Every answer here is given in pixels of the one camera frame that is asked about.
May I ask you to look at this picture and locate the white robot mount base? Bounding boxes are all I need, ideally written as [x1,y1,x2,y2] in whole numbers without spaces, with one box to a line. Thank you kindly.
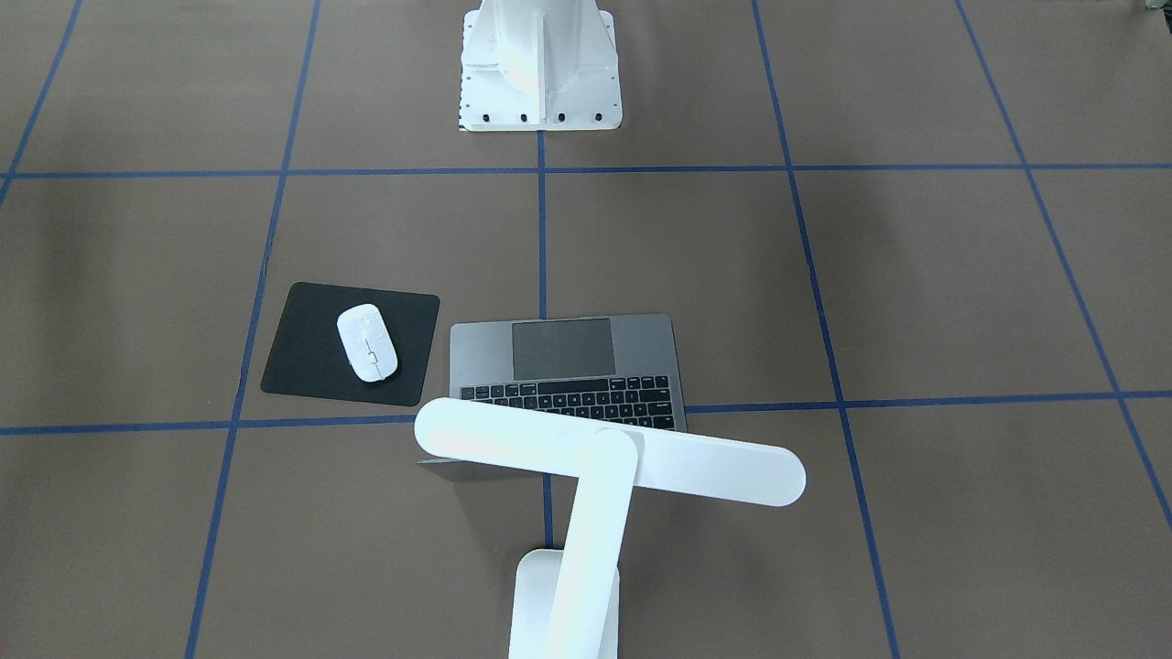
[458,1,624,131]

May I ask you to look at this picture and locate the grey laptop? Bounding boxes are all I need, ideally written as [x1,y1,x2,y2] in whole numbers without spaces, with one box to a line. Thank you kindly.
[449,313,687,432]

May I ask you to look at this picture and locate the black mouse pad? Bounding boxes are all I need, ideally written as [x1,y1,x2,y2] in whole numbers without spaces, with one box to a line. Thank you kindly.
[261,281,440,407]

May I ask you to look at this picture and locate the white computer mouse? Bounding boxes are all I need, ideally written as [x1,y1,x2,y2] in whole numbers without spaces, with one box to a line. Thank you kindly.
[336,304,398,383]

